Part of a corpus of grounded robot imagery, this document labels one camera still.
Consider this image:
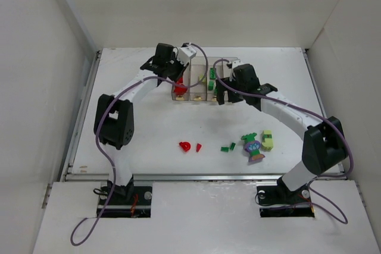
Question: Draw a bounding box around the red lego brick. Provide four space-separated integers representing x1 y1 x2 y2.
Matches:
173 77 188 96

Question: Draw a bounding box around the green 2x4 lego brick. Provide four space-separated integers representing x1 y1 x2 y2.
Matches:
209 68 216 80

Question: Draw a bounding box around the dark green lego cluster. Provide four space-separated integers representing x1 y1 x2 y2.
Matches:
208 80 217 94

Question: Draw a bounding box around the light green lego brick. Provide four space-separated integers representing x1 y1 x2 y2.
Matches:
198 75 207 83

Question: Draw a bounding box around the small red lego wedge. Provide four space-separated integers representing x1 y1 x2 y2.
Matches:
196 143 202 152

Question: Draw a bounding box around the red round lego piece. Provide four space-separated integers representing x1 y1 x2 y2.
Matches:
179 142 191 153

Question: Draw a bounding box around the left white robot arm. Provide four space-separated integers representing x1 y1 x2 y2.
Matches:
93 43 196 201

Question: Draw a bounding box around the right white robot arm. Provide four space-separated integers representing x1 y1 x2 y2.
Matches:
216 60 353 206

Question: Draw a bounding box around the clear bin for purple legos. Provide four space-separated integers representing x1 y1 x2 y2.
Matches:
222 58 240 104

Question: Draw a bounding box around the clear bin for light green legos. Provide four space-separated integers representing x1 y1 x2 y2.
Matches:
189 57 207 101

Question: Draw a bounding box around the clear bin for red legos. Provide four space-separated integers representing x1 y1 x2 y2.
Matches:
171 63 190 101

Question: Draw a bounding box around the yellow green lego stack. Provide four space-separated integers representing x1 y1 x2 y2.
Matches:
261 130 274 151

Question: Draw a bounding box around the purple green flower lego figure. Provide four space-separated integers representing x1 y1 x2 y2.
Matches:
241 133 265 165

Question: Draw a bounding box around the flat green lego piece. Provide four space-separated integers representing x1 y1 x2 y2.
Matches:
220 146 229 152

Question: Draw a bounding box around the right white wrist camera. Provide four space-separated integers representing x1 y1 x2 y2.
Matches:
227 59 242 70

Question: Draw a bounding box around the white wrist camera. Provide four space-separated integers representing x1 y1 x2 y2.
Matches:
227 59 242 70
177 46 197 65

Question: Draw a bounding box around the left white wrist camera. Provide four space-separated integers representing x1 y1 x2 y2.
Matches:
177 46 197 65

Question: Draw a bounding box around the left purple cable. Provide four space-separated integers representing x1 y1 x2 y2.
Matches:
70 42 209 246

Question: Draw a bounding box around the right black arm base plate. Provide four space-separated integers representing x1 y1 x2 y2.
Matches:
255 185 315 218

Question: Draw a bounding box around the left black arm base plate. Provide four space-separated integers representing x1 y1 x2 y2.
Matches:
101 186 152 218

